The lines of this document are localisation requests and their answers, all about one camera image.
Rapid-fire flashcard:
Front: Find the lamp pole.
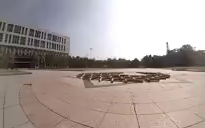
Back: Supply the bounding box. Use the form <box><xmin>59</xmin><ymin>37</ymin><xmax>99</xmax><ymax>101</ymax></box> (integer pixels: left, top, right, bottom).
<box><xmin>85</xmin><ymin>47</ymin><xmax>94</xmax><ymax>69</ymax></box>

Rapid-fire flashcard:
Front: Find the row of trees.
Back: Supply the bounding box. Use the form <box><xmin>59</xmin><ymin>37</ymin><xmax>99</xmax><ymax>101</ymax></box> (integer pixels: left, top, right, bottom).
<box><xmin>0</xmin><ymin>40</ymin><xmax>205</xmax><ymax>70</ymax></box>

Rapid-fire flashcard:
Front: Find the pale stone slab plaza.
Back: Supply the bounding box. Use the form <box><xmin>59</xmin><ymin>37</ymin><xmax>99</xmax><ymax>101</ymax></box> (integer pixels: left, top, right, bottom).
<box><xmin>0</xmin><ymin>67</ymin><xmax>205</xmax><ymax>128</ymax></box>

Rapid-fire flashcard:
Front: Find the tall slim tower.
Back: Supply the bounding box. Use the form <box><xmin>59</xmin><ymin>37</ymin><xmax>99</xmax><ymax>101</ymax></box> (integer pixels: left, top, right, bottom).
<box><xmin>165</xmin><ymin>41</ymin><xmax>171</xmax><ymax>55</ymax></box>

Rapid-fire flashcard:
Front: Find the large white office building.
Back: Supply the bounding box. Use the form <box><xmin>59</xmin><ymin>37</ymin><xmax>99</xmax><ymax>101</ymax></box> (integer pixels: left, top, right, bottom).
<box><xmin>0</xmin><ymin>18</ymin><xmax>71</xmax><ymax>69</ymax></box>

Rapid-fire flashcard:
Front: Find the raised kerb strip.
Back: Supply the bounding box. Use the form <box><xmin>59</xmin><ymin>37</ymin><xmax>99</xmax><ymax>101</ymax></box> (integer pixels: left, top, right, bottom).
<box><xmin>0</xmin><ymin>69</ymin><xmax>33</xmax><ymax>77</ymax></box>

